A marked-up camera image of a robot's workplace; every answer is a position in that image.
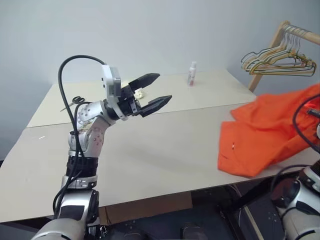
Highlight orange cloth garment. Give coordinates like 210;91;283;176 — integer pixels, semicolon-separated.
216;83;320;179

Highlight black handled scissors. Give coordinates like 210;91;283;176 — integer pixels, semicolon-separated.
59;95;85;113

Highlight dark rounded shape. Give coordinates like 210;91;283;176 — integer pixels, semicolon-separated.
117;228;145;240
179;223;204;240

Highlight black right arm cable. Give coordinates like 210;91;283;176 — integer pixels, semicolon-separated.
271;93;320;201

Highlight yellow wire hanger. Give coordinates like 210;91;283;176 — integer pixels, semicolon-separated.
246;32;315;75

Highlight rolled cream cloth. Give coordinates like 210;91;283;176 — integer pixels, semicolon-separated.
133;87;147;100

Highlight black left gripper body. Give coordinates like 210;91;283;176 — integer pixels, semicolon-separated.
119;84;143;118

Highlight wooden clothes rack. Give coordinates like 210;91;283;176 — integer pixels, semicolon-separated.
248;20;320;94

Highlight black metal table frame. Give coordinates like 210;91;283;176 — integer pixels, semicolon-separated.
0;183;320;240

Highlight white spray bottle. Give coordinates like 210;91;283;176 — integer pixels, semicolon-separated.
187;61;198;87

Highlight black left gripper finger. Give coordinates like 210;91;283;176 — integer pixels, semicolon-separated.
139;94;173;119
128;72;161;92

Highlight grey wire hanger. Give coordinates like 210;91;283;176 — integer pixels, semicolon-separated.
240;26;305;66

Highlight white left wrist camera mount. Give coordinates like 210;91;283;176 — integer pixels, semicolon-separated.
100;64;129;122

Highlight green wire hanger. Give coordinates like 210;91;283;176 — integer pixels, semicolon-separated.
249;33;317;77

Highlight large brown cardboard box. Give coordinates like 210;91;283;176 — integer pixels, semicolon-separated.
98;191;194;226

